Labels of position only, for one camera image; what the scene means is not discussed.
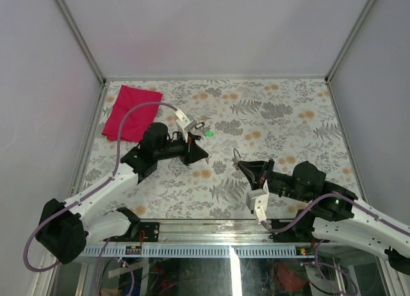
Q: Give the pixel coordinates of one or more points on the large silver keyring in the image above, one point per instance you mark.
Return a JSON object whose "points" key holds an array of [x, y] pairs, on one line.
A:
{"points": [[237, 159]]}

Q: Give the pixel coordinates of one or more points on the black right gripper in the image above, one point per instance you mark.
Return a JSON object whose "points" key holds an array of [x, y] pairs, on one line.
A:
{"points": [[255, 171]]}

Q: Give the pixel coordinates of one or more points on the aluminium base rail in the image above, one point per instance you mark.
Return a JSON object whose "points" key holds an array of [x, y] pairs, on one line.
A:
{"points": [[199, 239]]}

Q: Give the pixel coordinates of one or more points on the magenta cloth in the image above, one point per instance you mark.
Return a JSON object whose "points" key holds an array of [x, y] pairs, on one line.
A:
{"points": [[138, 121]]}

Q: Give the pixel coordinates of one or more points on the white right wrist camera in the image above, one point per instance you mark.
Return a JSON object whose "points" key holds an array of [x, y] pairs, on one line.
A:
{"points": [[257, 202]]}

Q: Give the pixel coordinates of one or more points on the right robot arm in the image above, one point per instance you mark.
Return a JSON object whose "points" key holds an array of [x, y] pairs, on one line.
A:
{"points": [[332, 213]]}

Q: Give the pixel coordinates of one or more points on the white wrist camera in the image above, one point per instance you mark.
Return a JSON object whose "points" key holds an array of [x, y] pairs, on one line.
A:
{"points": [[185, 123], [257, 202]]}

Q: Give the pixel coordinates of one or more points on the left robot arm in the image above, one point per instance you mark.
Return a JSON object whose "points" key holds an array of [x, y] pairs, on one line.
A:
{"points": [[67, 227]]}

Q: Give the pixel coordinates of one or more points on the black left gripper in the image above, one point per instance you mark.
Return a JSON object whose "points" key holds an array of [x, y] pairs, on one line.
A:
{"points": [[193, 152]]}

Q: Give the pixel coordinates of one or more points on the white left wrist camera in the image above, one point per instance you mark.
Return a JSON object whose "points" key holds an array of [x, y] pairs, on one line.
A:
{"points": [[185, 123]]}

